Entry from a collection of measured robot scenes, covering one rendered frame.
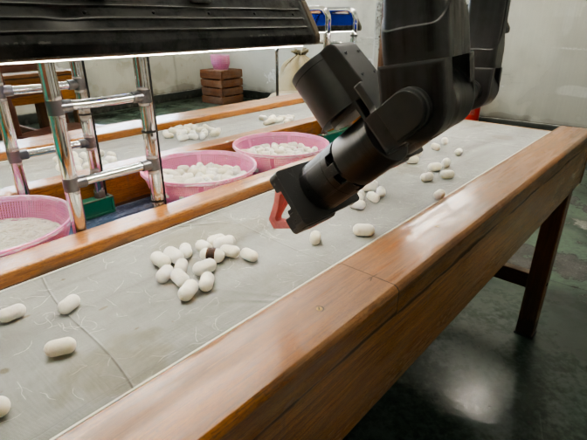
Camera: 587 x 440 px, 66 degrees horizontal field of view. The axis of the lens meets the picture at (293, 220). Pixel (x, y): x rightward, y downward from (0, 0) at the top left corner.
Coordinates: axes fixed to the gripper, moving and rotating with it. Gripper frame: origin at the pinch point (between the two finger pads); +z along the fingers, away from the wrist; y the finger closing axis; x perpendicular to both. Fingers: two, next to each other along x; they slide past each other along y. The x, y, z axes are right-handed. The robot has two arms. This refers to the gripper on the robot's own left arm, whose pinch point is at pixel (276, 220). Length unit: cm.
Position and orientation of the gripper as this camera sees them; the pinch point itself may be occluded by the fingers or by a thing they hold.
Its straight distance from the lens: 56.7
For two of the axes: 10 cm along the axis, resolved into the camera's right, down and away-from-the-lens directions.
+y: -6.6, 3.0, -6.9
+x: 5.0, 8.6, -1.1
